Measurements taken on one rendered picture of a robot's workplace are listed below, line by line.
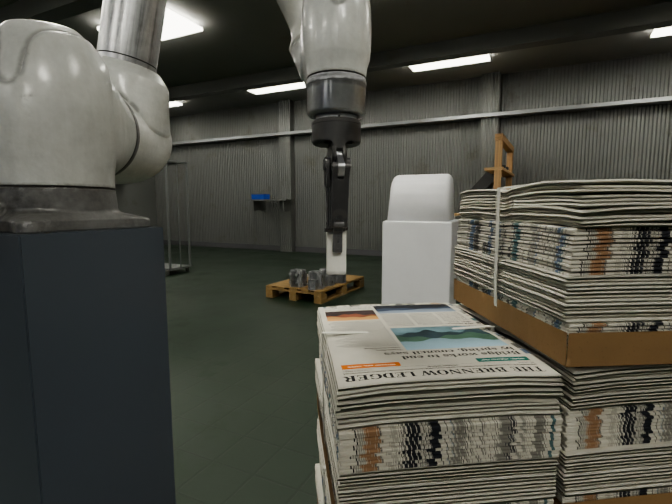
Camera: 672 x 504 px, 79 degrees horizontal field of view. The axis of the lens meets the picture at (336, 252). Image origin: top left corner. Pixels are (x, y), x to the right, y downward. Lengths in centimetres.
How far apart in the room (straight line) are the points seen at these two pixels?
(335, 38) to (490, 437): 56
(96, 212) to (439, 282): 305
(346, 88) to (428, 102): 794
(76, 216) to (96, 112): 14
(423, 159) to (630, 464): 787
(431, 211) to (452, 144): 490
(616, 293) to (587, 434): 19
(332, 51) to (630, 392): 60
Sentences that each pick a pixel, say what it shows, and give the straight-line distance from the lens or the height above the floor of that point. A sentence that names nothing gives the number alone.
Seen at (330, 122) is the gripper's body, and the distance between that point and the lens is 62.
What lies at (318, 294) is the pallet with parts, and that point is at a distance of 438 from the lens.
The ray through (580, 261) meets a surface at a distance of 57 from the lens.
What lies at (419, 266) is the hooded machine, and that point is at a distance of 348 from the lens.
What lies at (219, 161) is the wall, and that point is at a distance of 1082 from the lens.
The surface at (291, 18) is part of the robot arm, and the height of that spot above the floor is 136.
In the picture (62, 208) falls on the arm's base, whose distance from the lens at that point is 63.
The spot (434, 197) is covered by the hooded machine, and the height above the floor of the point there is 111.
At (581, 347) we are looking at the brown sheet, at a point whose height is 86.
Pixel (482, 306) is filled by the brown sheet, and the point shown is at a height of 85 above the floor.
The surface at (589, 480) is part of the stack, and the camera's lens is 69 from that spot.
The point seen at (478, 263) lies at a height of 93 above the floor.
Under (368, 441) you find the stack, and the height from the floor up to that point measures 75.
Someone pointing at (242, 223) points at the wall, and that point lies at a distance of 1035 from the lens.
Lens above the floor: 103
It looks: 6 degrees down
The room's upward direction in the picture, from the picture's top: straight up
